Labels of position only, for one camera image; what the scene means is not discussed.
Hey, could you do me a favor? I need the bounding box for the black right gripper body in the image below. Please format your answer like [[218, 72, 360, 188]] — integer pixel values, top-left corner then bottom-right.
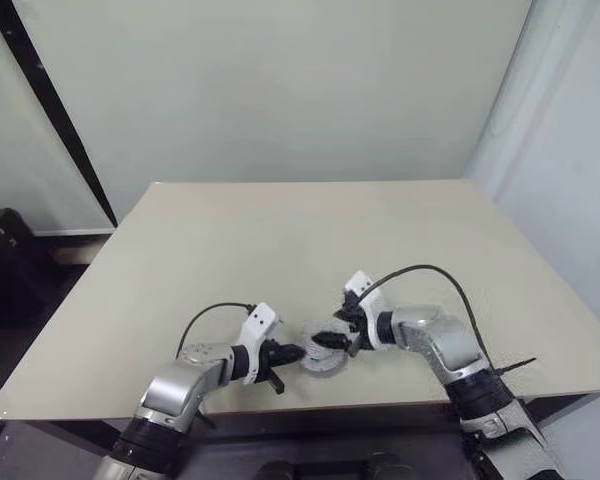
[[341, 298, 377, 358]]

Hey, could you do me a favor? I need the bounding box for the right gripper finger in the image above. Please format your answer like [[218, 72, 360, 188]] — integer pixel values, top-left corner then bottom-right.
[[332, 293, 357, 322], [311, 329, 355, 358]]

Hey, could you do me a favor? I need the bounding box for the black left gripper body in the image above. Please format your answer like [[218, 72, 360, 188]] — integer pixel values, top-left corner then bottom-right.
[[256, 338, 287, 383]]

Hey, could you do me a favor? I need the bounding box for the roll of silver tape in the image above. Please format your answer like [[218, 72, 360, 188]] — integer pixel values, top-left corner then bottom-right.
[[300, 318, 354, 362]]

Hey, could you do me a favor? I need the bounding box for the dark rounded shape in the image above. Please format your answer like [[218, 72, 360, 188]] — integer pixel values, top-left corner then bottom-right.
[[353, 449, 409, 480]]

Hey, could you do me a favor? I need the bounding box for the black bag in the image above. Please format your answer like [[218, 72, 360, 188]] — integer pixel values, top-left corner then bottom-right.
[[0, 203, 57, 329]]

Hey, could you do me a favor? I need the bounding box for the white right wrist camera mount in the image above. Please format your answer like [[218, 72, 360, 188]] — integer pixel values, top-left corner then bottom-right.
[[343, 270, 387, 352]]

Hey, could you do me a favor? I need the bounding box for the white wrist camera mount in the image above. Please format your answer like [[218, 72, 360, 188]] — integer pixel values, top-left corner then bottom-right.
[[343, 270, 387, 352], [238, 301, 282, 387]]

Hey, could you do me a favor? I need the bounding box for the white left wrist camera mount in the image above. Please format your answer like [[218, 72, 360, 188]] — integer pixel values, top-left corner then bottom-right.
[[238, 301, 282, 387]]

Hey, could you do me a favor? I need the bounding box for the black table frame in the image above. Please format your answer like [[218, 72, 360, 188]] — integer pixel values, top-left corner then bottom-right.
[[0, 387, 600, 456]]

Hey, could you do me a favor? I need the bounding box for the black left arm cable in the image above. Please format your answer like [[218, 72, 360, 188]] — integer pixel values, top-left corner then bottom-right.
[[176, 301, 259, 357]]

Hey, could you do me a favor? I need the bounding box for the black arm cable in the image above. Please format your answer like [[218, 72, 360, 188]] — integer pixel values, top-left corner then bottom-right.
[[176, 301, 259, 357], [357, 264, 538, 382]]

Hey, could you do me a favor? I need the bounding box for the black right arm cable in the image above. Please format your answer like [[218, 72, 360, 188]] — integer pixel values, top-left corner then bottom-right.
[[357, 264, 538, 382]]

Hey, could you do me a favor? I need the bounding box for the black diagonal wall strip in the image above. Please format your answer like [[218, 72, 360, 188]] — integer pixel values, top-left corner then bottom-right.
[[0, 0, 120, 229]]

